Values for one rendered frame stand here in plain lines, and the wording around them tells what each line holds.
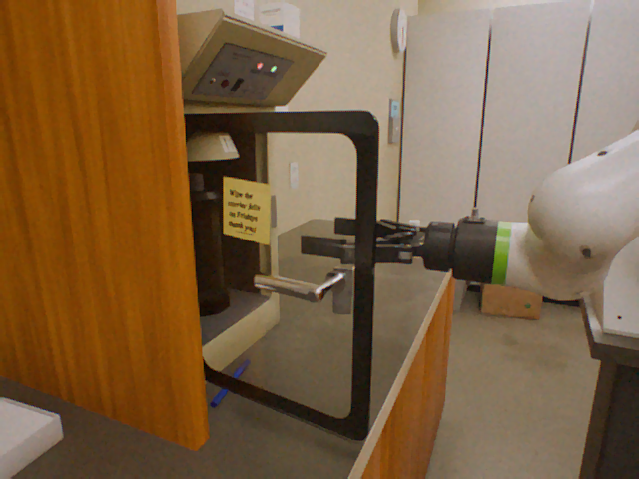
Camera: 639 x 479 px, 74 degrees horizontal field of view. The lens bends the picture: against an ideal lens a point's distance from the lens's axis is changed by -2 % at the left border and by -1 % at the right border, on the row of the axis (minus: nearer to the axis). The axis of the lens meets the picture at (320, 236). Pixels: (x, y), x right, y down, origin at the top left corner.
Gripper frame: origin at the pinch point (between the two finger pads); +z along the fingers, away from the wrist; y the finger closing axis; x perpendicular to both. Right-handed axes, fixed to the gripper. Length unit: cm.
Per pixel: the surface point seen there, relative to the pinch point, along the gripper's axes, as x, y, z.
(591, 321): 26, -43, -48
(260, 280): -0.5, 24.6, -2.2
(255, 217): -6.4, 19.0, 1.7
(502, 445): 120, -114, -37
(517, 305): 110, -257, -43
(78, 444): 26.0, 31.3, 24.6
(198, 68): -24.7, 16.0, 11.6
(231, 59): -26.3, 11.1, 9.8
